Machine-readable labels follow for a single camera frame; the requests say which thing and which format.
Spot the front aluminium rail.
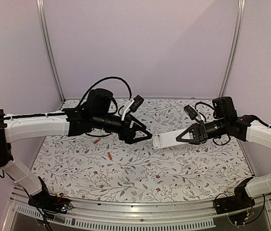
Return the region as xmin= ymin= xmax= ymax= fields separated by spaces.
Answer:
xmin=2 ymin=186 xmax=271 ymax=231

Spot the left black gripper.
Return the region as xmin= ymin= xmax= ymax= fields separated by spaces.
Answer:
xmin=92 ymin=112 xmax=153 ymax=143

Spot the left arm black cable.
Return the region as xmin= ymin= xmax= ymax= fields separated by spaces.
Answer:
xmin=82 ymin=76 xmax=133 ymax=102

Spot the white remote control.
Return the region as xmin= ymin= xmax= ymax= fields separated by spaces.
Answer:
xmin=152 ymin=129 xmax=186 ymax=149

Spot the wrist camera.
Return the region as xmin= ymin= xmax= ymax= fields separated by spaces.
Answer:
xmin=129 ymin=95 xmax=144 ymax=112
xmin=184 ymin=105 xmax=197 ymax=120

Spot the right aluminium frame post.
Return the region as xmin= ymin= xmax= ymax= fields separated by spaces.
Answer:
xmin=219 ymin=0 xmax=245 ymax=97

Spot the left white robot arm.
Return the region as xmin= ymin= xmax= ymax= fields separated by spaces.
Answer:
xmin=0 ymin=89 xmax=152 ymax=209

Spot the left aluminium frame post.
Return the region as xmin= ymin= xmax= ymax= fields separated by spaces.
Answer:
xmin=36 ymin=0 xmax=65 ymax=103

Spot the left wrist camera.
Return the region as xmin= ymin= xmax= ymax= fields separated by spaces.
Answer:
xmin=129 ymin=95 xmax=144 ymax=112

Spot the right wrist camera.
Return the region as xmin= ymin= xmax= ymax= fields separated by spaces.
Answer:
xmin=184 ymin=105 xmax=197 ymax=120

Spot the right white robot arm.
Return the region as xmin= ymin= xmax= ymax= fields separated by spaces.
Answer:
xmin=176 ymin=96 xmax=271 ymax=210

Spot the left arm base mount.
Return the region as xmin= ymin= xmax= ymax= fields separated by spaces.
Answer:
xmin=28 ymin=191 xmax=73 ymax=214

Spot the aluminium frame post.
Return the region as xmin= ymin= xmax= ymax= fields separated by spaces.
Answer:
xmin=36 ymin=0 xmax=65 ymax=103
xmin=219 ymin=0 xmax=245 ymax=97

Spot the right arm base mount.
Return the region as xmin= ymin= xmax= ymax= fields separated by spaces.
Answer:
xmin=213 ymin=191 xmax=255 ymax=215

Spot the floral patterned table mat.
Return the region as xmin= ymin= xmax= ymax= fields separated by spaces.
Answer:
xmin=30 ymin=98 xmax=255 ymax=202

